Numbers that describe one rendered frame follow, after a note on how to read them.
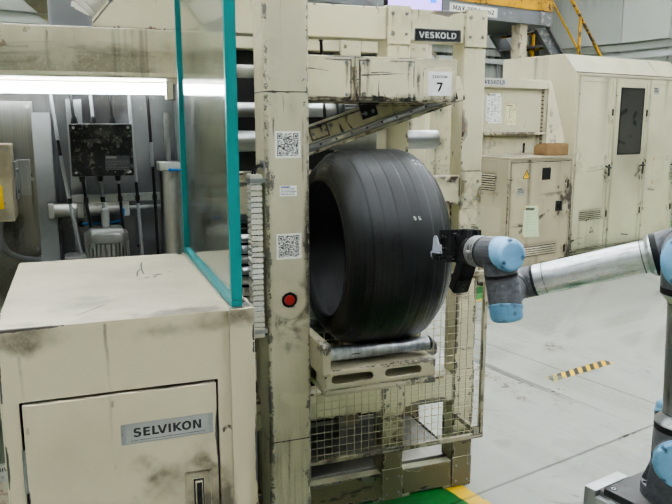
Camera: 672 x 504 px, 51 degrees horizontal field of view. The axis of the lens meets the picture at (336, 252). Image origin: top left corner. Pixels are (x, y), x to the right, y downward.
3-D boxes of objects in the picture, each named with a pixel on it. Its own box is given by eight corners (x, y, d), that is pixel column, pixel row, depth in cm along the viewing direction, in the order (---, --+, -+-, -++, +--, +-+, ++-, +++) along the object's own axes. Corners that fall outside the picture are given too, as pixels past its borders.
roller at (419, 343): (326, 364, 206) (326, 349, 205) (321, 359, 210) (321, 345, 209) (433, 351, 217) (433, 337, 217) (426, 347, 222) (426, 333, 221)
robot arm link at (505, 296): (530, 311, 165) (524, 265, 164) (521, 324, 155) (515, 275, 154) (496, 313, 169) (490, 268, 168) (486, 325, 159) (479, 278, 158)
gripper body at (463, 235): (463, 228, 180) (489, 229, 169) (463, 261, 181) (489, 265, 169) (436, 229, 178) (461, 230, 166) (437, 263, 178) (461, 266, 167)
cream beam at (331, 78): (288, 101, 222) (287, 53, 220) (267, 103, 245) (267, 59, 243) (457, 103, 243) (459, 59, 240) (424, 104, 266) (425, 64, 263)
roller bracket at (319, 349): (322, 378, 202) (322, 345, 200) (283, 338, 239) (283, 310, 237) (333, 377, 203) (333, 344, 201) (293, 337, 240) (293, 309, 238)
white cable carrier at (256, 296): (253, 338, 206) (250, 174, 197) (249, 333, 210) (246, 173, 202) (268, 336, 207) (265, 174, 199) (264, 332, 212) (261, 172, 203)
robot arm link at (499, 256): (500, 278, 153) (495, 240, 152) (473, 274, 163) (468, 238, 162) (530, 271, 155) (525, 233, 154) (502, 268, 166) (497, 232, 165)
